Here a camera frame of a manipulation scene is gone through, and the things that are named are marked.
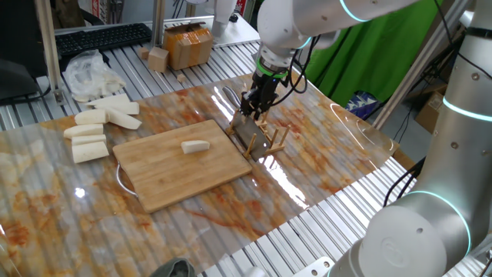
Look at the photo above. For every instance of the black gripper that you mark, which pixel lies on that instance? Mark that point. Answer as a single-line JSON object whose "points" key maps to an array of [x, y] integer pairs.
{"points": [[265, 86]]}

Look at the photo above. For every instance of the steel cleaver knife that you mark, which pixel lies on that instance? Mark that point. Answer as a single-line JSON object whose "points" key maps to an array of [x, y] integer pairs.
{"points": [[251, 136]]}

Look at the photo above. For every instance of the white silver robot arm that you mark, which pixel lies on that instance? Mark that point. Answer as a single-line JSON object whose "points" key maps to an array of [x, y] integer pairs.
{"points": [[423, 238]]}

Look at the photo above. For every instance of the speckled white radish piece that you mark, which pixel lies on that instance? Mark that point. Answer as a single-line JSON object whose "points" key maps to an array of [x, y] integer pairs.
{"points": [[194, 146]]}

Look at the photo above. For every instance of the long white radish wedge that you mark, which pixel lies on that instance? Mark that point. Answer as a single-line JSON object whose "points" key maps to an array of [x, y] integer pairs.
{"points": [[125, 120]]}

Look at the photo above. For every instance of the white radish chunk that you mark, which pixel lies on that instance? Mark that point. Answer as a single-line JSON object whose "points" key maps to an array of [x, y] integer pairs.
{"points": [[90, 117], [89, 152], [82, 131], [88, 140]]}

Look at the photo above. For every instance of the wooden peg rack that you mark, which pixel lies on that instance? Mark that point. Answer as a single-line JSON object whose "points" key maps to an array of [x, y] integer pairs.
{"points": [[274, 148]]}

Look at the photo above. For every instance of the small wooden cube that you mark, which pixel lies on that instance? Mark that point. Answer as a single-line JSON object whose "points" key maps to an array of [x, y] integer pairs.
{"points": [[143, 52], [181, 78]]}

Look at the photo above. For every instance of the taped cardboard box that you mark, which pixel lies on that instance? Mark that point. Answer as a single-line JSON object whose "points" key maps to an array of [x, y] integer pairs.
{"points": [[188, 46]]}

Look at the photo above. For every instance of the white plastic column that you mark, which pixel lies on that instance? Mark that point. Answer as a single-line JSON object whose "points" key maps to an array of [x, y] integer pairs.
{"points": [[222, 17]]}

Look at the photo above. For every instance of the blue patterned bag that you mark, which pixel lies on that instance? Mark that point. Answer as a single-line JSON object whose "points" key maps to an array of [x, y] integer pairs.
{"points": [[361, 105]]}

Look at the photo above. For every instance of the bamboo cutting board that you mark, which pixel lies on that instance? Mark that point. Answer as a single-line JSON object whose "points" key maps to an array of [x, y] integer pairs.
{"points": [[173, 173]]}

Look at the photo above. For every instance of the large wooden block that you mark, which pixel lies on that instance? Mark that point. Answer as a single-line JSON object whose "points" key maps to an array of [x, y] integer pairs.
{"points": [[157, 59]]}

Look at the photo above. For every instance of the marble pattern plastic mat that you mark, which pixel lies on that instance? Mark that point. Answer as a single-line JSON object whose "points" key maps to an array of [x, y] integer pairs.
{"points": [[230, 215]]}

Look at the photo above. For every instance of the green cloth backdrop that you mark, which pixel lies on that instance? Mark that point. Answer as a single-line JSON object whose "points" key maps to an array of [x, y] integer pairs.
{"points": [[365, 69]]}

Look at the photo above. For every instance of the black computer keyboard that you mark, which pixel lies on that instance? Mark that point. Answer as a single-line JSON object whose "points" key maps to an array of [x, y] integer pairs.
{"points": [[104, 37]]}

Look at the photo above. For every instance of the clear plastic bag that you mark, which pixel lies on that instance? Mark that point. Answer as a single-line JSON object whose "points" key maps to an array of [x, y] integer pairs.
{"points": [[90, 75]]}

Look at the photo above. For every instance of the open cardboard box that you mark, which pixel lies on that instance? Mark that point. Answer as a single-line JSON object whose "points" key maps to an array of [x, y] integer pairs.
{"points": [[428, 111]]}

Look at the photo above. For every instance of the grey green rag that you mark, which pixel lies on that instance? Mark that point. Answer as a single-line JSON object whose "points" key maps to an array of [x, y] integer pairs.
{"points": [[173, 269]]}

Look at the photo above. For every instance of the red white printed carton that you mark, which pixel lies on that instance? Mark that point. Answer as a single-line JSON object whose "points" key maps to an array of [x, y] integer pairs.
{"points": [[100, 9]]}

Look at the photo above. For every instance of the black tripod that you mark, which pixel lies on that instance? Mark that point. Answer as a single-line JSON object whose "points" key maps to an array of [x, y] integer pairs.
{"points": [[442, 65]]}

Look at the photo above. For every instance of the black computer monitor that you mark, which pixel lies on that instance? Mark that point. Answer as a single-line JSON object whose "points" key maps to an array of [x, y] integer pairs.
{"points": [[19, 38]]}

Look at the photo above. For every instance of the aluminium frame post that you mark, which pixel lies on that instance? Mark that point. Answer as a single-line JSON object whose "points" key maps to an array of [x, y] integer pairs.
{"points": [[157, 23], [48, 38], [415, 73]]}

